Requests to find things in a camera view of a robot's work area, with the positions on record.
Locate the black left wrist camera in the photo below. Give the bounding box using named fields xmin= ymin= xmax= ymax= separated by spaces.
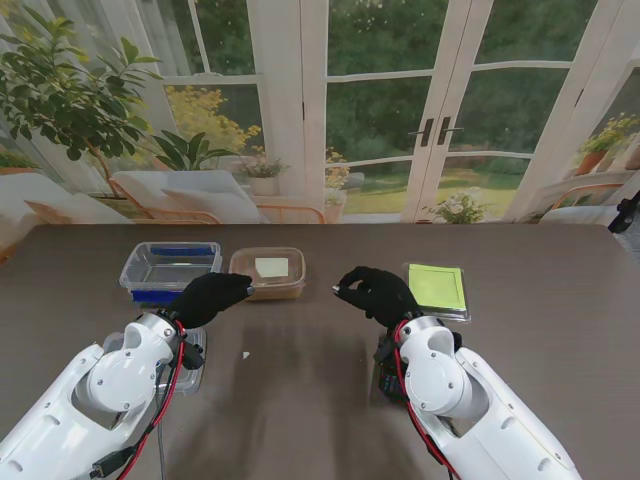
xmin=178 ymin=341 xmax=206 ymax=371

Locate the clear container with blue clips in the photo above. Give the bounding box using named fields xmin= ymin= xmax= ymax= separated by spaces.
xmin=118 ymin=241 xmax=224 ymax=305

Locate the large clear lid blue sticker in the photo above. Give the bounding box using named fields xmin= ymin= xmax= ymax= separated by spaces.
xmin=102 ymin=327 xmax=207 ymax=396

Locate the clear lid with green sheet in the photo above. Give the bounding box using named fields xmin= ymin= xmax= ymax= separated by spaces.
xmin=402 ymin=262 xmax=473 ymax=325

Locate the black plastic container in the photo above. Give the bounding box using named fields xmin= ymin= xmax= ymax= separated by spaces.
xmin=374 ymin=329 xmax=464 ymax=406

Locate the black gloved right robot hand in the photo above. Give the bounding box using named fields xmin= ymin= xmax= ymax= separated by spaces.
xmin=332 ymin=265 xmax=421 ymax=331

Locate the grey cable on left arm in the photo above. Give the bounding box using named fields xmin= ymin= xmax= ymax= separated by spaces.
xmin=154 ymin=384 xmax=167 ymax=480

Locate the red cable on right arm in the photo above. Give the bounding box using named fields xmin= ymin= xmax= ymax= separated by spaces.
xmin=392 ymin=339 xmax=461 ymax=480

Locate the brown translucent container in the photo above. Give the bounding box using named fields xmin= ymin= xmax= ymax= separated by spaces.
xmin=228 ymin=246 xmax=307 ymax=302

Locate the small clear lid white label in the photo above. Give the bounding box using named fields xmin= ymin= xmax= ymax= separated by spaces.
xmin=229 ymin=246 xmax=306 ymax=290

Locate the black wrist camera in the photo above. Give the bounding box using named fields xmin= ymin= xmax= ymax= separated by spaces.
xmin=178 ymin=341 xmax=206 ymax=371
xmin=374 ymin=335 xmax=399 ymax=366

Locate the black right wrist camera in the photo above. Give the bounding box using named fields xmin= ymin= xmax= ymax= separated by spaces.
xmin=374 ymin=335 xmax=399 ymax=366

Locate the black tripod stand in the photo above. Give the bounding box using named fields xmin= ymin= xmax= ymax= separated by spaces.
xmin=607 ymin=198 xmax=640 ymax=234

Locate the red cable on arm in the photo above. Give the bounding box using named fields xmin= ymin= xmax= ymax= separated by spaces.
xmin=392 ymin=339 xmax=461 ymax=480
xmin=119 ymin=324 xmax=189 ymax=480

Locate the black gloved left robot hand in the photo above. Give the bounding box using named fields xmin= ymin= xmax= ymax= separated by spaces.
xmin=169 ymin=272 xmax=256 ymax=330

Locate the red cable on left arm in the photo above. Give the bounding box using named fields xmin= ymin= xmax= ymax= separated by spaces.
xmin=119 ymin=324 xmax=189 ymax=480

